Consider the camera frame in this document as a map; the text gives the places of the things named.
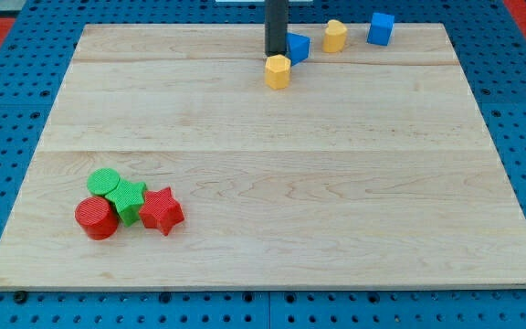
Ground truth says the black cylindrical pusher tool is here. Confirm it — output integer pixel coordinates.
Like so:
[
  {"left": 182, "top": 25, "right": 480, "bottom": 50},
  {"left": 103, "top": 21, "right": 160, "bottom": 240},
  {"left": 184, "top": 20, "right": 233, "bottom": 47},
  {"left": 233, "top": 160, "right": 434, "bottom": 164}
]
[{"left": 264, "top": 0, "right": 289, "bottom": 57}]

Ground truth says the blue triangle block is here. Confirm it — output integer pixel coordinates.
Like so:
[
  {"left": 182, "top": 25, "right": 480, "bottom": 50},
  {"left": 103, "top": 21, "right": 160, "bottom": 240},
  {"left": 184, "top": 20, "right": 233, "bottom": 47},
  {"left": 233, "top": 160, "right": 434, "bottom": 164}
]
[{"left": 287, "top": 33, "right": 310, "bottom": 66}]

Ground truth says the yellow hexagon block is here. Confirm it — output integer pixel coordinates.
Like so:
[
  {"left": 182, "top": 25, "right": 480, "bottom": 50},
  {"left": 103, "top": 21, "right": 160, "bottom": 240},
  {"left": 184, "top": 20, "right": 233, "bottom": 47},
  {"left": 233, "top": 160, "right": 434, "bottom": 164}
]
[{"left": 264, "top": 55, "right": 291, "bottom": 90}]

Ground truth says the blue cube block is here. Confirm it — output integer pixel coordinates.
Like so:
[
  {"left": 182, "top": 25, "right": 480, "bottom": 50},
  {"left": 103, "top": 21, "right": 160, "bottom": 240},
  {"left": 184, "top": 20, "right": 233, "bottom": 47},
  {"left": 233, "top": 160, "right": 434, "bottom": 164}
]
[{"left": 366, "top": 12, "right": 395, "bottom": 47}]

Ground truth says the yellow heart block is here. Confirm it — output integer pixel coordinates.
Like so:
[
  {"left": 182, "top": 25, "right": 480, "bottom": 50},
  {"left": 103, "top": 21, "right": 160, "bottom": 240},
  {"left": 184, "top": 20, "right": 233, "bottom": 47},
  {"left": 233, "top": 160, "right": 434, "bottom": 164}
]
[{"left": 322, "top": 19, "right": 348, "bottom": 53}]

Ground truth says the wooden board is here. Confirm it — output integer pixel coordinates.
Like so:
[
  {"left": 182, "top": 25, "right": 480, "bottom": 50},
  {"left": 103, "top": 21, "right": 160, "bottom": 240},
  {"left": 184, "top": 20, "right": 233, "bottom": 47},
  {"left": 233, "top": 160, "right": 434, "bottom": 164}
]
[{"left": 0, "top": 23, "right": 526, "bottom": 292}]

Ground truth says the red star block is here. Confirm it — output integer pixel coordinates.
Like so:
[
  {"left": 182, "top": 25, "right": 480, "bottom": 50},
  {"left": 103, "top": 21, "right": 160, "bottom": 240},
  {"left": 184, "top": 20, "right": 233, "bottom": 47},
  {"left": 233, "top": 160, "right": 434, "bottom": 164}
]
[{"left": 138, "top": 187, "right": 184, "bottom": 236}]

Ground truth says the green star block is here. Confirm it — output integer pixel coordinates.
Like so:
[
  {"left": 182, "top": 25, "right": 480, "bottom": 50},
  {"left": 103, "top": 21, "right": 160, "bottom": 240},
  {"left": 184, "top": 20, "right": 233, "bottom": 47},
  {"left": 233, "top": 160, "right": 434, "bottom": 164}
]
[{"left": 105, "top": 179, "right": 147, "bottom": 227}]

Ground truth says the green cylinder block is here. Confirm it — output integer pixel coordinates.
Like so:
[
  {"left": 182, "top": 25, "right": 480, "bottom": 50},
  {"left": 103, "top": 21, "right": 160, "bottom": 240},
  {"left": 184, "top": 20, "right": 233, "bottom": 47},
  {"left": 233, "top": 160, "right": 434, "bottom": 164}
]
[{"left": 87, "top": 167, "right": 121, "bottom": 196}]

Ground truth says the red cylinder block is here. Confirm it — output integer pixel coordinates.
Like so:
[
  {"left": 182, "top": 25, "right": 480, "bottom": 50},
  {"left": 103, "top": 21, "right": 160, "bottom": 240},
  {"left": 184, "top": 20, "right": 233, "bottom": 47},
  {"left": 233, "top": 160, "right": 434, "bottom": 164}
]
[{"left": 75, "top": 196, "right": 119, "bottom": 240}]

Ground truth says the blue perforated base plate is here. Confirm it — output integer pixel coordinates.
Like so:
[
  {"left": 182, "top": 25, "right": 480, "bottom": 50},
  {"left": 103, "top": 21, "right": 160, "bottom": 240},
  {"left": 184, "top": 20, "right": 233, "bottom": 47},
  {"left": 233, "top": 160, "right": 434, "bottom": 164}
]
[{"left": 0, "top": 0, "right": 526, "bottom": 328}]

